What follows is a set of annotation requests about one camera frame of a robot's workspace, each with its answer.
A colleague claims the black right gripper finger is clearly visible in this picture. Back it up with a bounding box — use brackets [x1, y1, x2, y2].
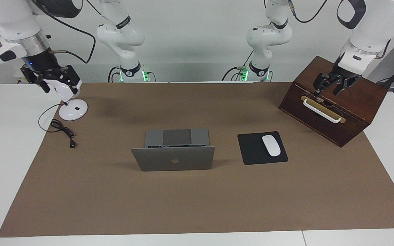
[61, 65, 82, 96]
[21, 66, 51, 94]

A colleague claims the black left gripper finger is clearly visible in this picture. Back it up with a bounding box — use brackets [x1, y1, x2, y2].
[313, 73, 333, 98]
[333, 75, 362, 96]

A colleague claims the grey aluminium laptop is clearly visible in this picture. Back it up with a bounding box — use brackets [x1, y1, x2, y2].
[131, 128, 215, 172]

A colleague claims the dark brown wooden box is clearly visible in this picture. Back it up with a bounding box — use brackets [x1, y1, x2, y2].
[278, 56, 388, 148]

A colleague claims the white desk lamp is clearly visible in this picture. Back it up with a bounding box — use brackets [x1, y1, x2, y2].
[48, 79, 88, 121]

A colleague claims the white computer mouse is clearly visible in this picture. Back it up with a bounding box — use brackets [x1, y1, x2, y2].
[262, 135, 281, 157]

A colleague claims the black mouse pad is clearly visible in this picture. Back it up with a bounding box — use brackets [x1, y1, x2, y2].
[237, 131, 289, 165]

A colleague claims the brown table mat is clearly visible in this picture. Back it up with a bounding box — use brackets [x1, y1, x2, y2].
[0, 82, 394, 237]

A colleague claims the white box handle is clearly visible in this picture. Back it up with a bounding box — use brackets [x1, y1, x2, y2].
[302, 98, 342, 123]

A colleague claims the brass handle plate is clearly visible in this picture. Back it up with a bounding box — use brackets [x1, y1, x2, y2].
[301, 96, 346, 124]

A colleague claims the black right base cable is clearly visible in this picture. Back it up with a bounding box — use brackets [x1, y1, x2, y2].
[108, 66, 123, 83]

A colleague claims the black base cable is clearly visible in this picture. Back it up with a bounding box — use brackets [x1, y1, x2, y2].
[108, 66, 123, 83]
[222, 51, 254, 82]

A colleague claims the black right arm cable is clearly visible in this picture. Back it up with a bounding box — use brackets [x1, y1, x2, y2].
[48, 0, 103, 65]

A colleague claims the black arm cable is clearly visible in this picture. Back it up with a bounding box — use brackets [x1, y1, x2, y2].
[48, 0, 103, 65]
[288, 0, 393, 60]

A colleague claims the black lamp power cable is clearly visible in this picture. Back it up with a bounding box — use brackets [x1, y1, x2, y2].
[38, 104, 78, 149]

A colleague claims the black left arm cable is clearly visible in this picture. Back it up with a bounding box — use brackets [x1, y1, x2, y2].
[288, 0, 393, 60]

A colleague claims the black left base cable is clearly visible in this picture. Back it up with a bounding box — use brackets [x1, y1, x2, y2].
[222, 51, 254, 82]

